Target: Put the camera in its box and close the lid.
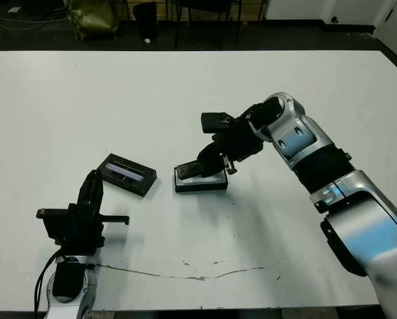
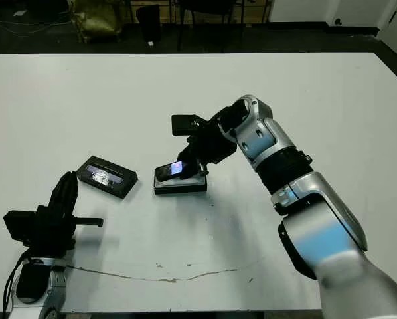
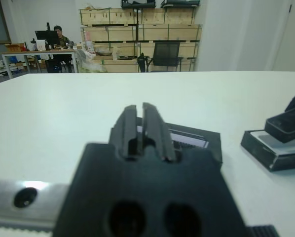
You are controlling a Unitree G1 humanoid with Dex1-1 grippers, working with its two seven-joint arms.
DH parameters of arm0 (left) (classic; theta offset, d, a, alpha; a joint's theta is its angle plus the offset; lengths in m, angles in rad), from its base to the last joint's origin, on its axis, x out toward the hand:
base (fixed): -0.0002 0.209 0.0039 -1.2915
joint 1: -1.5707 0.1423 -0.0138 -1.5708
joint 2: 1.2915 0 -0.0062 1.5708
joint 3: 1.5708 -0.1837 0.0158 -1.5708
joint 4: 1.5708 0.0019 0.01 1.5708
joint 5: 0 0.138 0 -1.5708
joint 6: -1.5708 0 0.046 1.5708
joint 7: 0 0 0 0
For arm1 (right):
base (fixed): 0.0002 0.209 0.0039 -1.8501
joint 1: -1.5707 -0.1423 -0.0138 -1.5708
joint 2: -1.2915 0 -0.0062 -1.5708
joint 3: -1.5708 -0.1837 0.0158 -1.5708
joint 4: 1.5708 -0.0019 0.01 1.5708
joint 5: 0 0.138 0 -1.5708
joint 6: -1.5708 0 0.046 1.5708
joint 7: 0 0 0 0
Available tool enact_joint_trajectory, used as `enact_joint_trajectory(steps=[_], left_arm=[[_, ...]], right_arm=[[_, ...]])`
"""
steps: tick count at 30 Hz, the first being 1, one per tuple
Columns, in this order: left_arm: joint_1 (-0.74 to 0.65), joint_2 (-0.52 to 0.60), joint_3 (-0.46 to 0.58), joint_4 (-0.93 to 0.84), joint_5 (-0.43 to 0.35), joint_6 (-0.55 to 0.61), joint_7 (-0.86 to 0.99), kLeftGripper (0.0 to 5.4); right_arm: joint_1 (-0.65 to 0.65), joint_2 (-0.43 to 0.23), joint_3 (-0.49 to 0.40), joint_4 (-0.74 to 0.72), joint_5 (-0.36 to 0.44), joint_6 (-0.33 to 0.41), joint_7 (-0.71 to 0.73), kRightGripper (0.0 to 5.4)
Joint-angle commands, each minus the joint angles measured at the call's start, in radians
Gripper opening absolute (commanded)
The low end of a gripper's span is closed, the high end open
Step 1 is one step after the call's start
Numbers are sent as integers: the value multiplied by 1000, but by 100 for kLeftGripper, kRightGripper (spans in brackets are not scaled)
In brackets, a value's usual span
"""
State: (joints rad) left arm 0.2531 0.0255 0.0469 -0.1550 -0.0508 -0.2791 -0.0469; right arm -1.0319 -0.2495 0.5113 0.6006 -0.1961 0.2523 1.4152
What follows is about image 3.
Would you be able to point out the white carton with red print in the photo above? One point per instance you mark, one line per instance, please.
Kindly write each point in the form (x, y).
(40, 45)

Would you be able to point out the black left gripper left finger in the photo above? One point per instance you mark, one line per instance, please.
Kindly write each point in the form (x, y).
(125, 133)

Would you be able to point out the crumpled plastic bag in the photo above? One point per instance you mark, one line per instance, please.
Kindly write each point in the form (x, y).
(88, 61)

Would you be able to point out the black waste bin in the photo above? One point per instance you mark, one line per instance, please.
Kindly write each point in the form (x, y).
(142, 63)

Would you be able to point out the black computer monitor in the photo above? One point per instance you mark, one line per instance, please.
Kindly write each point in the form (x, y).
(46, 38)

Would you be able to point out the black flat tray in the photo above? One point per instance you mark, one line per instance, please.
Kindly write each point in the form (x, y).
(179, 3)

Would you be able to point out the orange cardboard box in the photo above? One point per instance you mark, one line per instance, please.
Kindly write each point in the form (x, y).
(15, 48)

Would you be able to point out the black camera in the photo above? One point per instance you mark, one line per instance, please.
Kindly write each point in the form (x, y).
(285, 128)

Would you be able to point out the black mesh office chair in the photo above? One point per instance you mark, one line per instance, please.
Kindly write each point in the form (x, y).
(166, 53)

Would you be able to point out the pink package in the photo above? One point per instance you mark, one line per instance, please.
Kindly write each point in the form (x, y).
(88, 42)

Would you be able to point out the white-framed wooden desk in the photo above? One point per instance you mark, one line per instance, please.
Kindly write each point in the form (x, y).
(39, 51)

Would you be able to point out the seated person in dark clothes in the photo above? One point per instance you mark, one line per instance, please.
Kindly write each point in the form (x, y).
(61, 37)

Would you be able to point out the black printed box lid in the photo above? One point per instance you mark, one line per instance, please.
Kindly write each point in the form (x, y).
(211, 138)

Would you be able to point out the black moulded case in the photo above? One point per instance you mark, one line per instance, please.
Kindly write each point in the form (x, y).
(137, 4)

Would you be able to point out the black box with white inlay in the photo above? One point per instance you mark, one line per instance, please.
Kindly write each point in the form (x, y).
(261, 155)

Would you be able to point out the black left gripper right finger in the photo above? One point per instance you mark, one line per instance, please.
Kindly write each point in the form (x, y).
(155, 133)

